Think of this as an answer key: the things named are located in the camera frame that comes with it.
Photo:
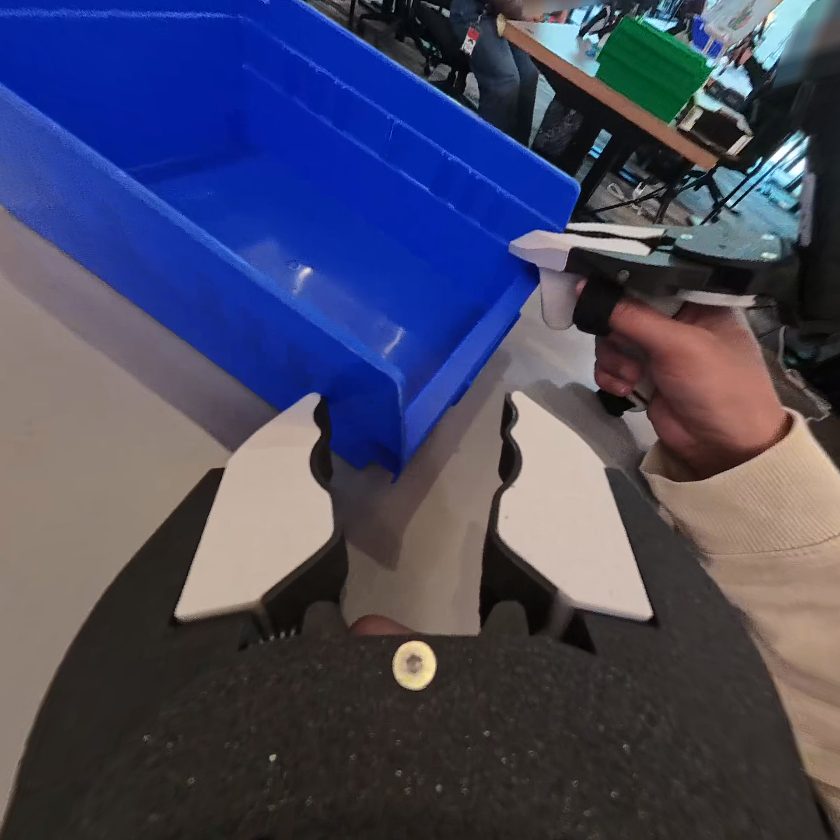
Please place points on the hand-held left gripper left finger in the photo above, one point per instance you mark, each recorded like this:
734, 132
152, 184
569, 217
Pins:
262, 512

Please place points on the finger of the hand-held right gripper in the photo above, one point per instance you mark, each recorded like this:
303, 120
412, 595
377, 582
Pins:
617, 231
544, 249

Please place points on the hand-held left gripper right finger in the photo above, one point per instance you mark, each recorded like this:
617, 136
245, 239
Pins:
571, 518

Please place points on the blue plastic bin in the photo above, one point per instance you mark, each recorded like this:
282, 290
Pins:
262, 197

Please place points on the person's right forearm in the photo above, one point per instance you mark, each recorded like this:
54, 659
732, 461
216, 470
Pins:
774, 558

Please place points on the person's right hand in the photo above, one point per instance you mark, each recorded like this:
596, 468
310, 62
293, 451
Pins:
702, 394

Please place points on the dark bag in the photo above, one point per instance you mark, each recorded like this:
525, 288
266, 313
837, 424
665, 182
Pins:
558, 131

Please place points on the wooden table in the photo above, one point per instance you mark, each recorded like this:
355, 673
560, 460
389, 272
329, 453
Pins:
590, 95

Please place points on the green plastic bin stack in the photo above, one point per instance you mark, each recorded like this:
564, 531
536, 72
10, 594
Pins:
649, 65

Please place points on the hanging id badge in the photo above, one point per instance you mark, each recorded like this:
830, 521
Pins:
469, 40

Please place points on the black office chair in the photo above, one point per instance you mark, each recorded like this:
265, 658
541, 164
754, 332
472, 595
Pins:
426, 33

